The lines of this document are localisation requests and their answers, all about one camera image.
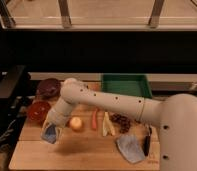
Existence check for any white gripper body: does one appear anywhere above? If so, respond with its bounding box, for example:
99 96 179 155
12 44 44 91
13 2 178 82
46 106 71 128

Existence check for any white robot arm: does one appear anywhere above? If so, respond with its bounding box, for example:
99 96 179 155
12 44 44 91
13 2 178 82
41 78 197 171

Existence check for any grey blue cloth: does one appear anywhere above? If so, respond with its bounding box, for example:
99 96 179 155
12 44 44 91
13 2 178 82
116 135 145 164

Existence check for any wooden cutting board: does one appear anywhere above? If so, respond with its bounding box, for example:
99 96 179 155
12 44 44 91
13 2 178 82
9 105 159 171

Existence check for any blue sponge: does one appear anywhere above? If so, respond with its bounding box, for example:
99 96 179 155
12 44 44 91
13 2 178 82
41 123 58 144

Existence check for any purple grape bunch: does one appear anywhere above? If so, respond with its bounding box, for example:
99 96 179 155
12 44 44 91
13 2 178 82
110 114 131 133

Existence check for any green plastic tray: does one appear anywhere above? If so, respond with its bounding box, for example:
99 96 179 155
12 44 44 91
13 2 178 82
101 74 152 98

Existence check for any purple bowl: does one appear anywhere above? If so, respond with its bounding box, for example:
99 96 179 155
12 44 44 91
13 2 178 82
37 78 61 98

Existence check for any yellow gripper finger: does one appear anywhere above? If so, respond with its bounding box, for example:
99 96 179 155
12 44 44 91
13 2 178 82
41 122 48 135
55 127 63 139

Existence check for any yellow apple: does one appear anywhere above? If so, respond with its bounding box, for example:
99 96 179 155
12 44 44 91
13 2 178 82
69 117 83 131

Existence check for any black handled knife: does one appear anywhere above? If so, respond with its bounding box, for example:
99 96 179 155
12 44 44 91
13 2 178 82
143 125 152 156

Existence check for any orange carrot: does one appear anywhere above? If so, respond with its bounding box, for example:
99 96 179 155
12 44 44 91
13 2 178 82
91 108 99 130

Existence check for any red bowl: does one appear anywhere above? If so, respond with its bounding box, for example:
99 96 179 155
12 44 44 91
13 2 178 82
27 101 51 122

